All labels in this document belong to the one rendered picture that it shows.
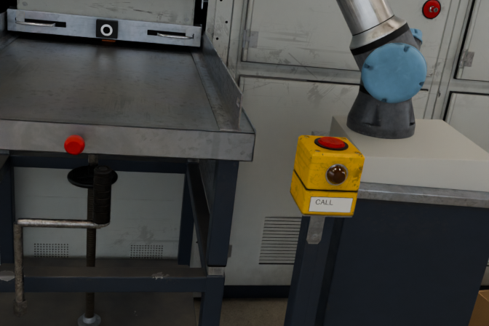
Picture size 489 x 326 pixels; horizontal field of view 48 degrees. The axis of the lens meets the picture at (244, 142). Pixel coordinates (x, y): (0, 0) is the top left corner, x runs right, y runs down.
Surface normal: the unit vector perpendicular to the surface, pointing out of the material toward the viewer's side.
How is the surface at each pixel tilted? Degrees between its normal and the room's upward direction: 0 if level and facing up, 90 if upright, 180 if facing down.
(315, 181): 90
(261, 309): 0
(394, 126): 72
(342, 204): 90
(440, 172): 90
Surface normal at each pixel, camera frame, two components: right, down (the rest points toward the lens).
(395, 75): -0.15, 0.43
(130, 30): 0.16, 0.35
